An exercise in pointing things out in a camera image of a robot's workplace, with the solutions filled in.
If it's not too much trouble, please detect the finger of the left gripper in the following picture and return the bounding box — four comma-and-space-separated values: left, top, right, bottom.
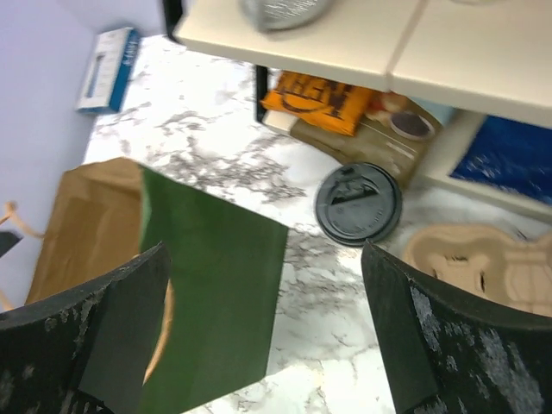
0, 230, 22, 257

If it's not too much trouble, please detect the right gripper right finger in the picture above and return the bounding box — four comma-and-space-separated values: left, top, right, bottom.
361, 242, 551, 413

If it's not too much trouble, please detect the blue doritos chips bag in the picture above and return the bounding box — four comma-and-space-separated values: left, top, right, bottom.
450, 116, 551, 204

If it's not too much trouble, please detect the brown paper bag green side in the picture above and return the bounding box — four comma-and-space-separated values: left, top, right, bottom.
0, 157, 289, 414

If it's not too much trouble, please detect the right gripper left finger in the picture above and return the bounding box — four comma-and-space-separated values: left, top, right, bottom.
1, 243, 171, 413

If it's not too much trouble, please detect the orange kettle chips bag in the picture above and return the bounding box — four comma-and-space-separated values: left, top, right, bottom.
261, 71, 374, 136

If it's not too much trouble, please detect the blue razor package box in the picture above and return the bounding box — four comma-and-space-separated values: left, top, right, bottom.
76, 27, 141, 115

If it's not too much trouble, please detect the cream black tiered shelf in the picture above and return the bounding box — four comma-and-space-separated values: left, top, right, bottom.
162, 0, 551, 221

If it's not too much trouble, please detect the single black plastic lid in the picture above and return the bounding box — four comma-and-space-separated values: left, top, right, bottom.
314, 162, 403, 248

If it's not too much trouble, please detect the rear brown pulp cup carrier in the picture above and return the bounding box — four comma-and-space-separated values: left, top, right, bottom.
402, 224, 551, 317

